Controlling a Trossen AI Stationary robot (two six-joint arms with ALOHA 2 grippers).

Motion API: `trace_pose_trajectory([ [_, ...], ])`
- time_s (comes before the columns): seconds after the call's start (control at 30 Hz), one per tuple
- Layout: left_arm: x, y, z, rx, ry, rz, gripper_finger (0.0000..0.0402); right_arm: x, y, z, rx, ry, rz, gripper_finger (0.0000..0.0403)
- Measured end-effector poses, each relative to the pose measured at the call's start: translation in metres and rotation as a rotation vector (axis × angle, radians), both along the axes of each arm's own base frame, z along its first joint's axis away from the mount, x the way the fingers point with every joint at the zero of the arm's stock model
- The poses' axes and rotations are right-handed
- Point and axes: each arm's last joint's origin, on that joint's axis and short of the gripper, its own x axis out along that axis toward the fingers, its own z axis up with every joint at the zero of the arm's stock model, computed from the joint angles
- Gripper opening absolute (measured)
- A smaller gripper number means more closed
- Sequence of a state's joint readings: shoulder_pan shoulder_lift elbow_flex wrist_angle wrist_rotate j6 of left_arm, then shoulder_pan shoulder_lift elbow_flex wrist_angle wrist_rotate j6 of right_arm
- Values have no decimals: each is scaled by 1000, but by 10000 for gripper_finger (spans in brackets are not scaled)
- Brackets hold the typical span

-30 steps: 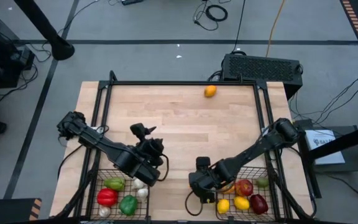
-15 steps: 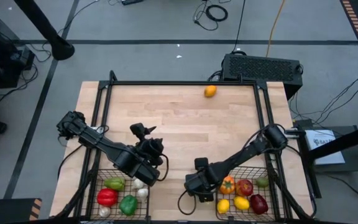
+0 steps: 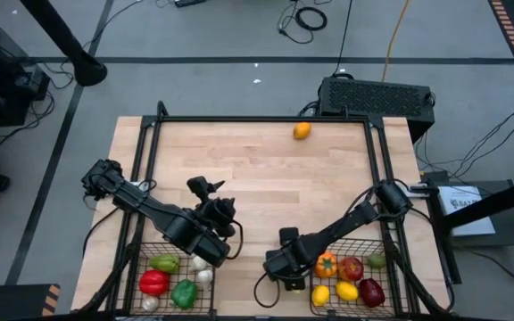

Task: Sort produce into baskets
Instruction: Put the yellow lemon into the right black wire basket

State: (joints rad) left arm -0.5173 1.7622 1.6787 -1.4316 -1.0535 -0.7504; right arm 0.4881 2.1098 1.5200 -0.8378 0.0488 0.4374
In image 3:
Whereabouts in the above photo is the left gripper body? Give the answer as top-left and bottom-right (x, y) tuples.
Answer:
(203, 198), (238, 237)

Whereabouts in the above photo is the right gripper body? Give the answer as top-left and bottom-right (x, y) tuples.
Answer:
(263, 240), (316, 293)

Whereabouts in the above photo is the orange fruit green calyx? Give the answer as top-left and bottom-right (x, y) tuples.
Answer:
(313, 251), (339, 279)

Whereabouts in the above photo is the yellow lemon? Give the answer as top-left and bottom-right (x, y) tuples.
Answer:
(311, 284), (331, 308)
(335, 280), (361, 302)

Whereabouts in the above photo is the light green bell pepper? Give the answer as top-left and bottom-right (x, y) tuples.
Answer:
(148, 253), (181, 275)

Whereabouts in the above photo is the dark green bell pepper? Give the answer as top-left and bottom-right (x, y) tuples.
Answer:
(170, 278), (199, 311)

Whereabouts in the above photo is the dark red apple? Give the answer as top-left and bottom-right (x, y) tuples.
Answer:
(358, 277), (386, 309)

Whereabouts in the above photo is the small dull green lime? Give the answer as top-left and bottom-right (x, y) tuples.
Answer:
(366, 252), (387, 270)

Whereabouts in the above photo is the red bell pepper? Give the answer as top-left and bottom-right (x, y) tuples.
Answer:
(138, 268), (171, 298)

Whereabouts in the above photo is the orange mandarin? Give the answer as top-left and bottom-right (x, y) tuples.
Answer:
(293, 121), (313, 141)

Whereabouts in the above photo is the black computer case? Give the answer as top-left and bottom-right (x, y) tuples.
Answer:
(318, 76), (435, 138)

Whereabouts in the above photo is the white printed box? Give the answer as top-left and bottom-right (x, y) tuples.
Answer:
(437, 184), (498, 237)

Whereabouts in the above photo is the black pole stand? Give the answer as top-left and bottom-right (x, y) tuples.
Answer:
(18, 0), (109, 88)

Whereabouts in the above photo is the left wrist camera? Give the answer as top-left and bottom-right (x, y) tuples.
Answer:
(186, 175), (210, 202)

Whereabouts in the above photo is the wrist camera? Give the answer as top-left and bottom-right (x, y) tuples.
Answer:
(186, 175), (210, 202)
(278, 226), (301, 245)

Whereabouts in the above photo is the left gripper's black cable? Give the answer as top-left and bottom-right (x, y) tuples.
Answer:
(225, 218), (245, 262)

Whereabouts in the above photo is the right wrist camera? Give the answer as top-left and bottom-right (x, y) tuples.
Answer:
(278, 226), (301, 245)

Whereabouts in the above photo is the black wire basket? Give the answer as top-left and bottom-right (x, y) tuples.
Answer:
(125, 242), (218, 317)
(309, 235), (412, 318)

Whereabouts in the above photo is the black metal table frame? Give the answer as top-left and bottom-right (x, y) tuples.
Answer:
(72, 100), (457, 321)

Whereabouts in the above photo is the coiled black cable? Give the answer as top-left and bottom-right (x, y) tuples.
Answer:
(277, 0), (328, 45)

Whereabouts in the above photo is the black hanging cable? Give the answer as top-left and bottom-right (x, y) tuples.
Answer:
(331, 0), (354, 76)

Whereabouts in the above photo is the yellow cable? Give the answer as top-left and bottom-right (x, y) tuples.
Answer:
(380, 0), (410, 82)

